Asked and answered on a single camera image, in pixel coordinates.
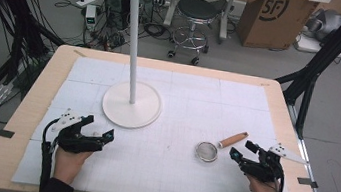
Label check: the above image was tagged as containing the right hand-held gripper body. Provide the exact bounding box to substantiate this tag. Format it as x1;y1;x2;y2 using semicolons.
236;137;313;190

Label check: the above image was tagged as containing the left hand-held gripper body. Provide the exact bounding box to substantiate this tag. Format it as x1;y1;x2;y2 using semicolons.
48;106;113;159

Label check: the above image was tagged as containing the metal strainer with wooden handle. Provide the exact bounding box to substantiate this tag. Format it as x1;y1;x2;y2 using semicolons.
193;124;250;169

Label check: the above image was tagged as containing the white hook rack stand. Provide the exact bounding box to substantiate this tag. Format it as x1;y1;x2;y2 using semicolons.
85;0;179;134

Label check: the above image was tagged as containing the person's right hand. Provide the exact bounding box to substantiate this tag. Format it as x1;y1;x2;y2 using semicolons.
243;172;283;192

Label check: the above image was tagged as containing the person's left hand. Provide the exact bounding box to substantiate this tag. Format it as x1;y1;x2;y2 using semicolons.
50;145;95;189

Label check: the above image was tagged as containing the black tape strip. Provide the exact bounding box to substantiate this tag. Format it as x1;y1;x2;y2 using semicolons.
295;175;320;190
0;129;16;142

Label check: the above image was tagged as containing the white grid mat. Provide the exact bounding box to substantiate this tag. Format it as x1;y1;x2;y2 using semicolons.
10;48;313;192

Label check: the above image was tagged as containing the small bench power supply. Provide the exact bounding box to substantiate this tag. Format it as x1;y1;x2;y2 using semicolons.
82;3;100;32

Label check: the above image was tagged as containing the white power strip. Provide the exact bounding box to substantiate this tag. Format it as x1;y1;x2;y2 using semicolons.
74;0;99;11

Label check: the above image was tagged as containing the black computer tower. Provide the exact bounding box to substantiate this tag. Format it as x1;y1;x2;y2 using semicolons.
97;0;157;36

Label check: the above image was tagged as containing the brown cardboard box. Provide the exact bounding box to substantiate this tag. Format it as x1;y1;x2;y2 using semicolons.
232;0;321;57

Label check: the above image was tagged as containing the grey bag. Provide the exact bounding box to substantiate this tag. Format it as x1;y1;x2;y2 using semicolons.
303;5;341;44

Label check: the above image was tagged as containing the black round stool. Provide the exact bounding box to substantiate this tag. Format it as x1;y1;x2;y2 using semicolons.
165;0;230;71

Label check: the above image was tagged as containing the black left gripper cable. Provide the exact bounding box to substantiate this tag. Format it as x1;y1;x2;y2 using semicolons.
34;116;62;192

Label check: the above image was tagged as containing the coiled black cable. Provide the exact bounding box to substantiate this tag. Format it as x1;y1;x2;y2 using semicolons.
140;20;173;42

